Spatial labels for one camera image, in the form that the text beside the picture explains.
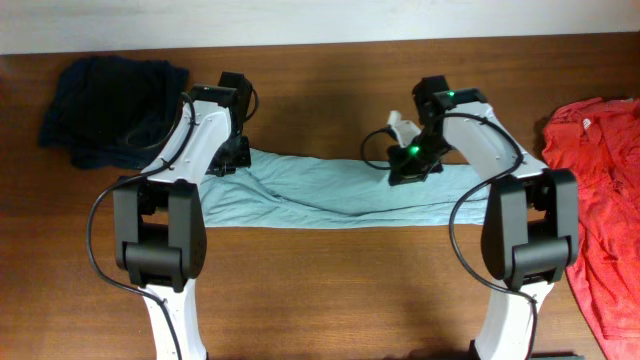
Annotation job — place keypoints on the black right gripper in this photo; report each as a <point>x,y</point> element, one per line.
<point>401,172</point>

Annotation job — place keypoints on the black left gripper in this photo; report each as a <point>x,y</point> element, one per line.
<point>243,159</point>

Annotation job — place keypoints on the light blue t-shirt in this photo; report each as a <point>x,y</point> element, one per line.
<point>279,191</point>

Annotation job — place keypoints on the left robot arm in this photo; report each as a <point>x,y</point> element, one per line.
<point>160,232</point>

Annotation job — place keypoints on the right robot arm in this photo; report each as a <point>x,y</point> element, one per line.
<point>530,231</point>

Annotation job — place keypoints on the folded dark navy garment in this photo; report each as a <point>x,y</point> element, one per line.
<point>113,111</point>

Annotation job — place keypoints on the red t-shirt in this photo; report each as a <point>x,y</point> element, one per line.
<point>598,141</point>

